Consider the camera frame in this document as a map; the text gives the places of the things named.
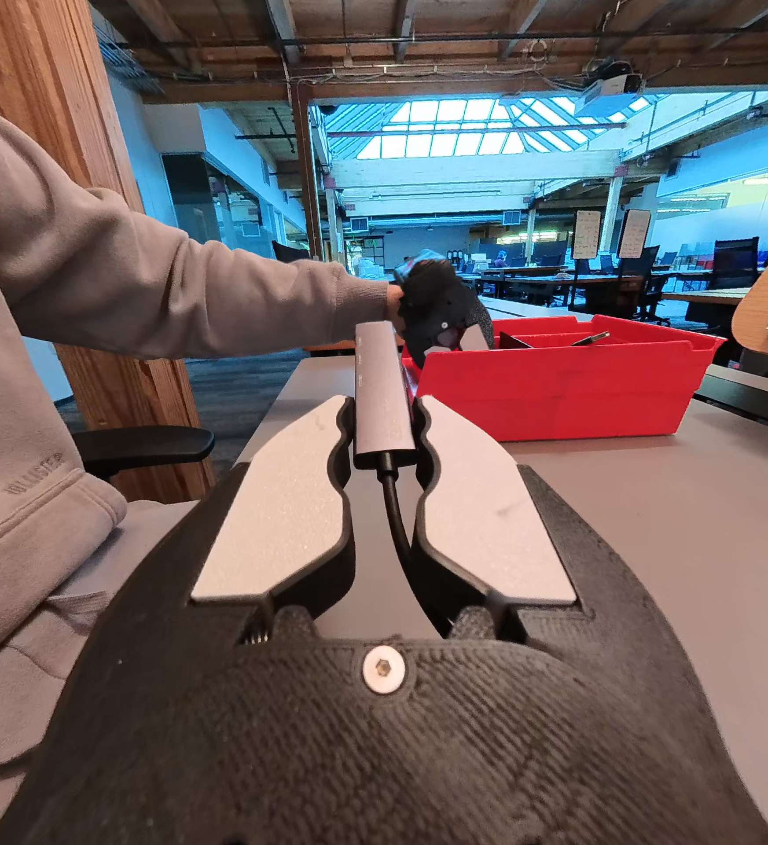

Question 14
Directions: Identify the black office chair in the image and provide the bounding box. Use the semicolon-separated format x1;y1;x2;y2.
615;246;674;321
684;236;761;326

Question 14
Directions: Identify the long dark table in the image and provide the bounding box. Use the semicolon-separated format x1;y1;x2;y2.
470;264;662;308

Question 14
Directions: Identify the grey desk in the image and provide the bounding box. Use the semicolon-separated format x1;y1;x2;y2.
235;356;768;845

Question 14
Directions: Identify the red plastic bin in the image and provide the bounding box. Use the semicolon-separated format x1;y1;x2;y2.
401;315;727;442

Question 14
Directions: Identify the wooden post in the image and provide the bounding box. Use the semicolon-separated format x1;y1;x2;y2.
0;0;216;504

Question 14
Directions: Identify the white ceiling projector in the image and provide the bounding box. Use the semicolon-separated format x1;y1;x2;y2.
574;74;647;118

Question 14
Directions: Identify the person's grey sweatshirt torso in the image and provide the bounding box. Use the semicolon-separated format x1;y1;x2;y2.
0;89;180;674

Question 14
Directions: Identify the white table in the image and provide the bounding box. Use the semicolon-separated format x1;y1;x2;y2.
476;296;596;323

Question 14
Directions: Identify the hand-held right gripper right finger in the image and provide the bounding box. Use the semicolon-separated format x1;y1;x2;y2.
412;395;578;641

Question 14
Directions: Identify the white standing board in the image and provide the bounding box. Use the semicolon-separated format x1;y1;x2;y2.
618;209;653;259
572;210;603;260

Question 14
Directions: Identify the black chair armrest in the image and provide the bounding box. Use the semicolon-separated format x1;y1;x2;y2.
72;426;215;483

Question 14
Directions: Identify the person's left forearm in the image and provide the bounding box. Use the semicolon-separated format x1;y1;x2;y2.
93;188;403;363

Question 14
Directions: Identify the grey USB hub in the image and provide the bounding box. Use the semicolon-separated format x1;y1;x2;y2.
354;321;454;640

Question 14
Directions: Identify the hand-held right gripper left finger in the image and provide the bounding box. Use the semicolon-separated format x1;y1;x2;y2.
190;395;357;620

